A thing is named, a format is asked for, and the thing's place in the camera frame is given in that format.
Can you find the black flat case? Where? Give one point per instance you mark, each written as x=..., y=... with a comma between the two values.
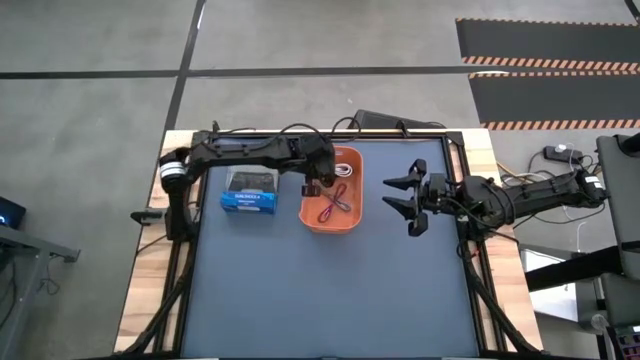
x=380, y=120

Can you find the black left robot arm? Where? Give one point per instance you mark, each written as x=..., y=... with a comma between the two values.
x=240, y=152

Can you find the black orange-striped floor mat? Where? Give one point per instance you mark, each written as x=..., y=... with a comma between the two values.
x=545, y=40
x=550, y=100

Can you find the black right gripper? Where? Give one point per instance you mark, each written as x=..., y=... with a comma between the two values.
x=439, y=194

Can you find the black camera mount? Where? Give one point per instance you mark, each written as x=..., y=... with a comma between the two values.
x=145, y=216

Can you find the black aluminium table frame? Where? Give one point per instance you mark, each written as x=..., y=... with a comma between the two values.
x=380, y=134

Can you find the orange plastic basket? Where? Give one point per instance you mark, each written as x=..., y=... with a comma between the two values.
x=350, y=215

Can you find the grey-blue table mat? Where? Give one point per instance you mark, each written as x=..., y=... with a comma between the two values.
x=325, y=290

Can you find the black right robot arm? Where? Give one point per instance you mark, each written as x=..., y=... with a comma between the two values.
x=530, y=195

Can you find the black power strip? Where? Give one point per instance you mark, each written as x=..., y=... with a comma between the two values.
x=562, y=153

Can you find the blue controller retail box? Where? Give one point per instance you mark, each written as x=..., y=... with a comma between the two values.
x=248, y=201

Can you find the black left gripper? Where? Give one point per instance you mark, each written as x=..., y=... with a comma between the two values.
x=321, y=165

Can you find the grey metal desk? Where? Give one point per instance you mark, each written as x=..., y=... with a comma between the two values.
x=25, y=250

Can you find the black device with blue light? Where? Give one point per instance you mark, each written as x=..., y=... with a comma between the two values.
x=10, y=212

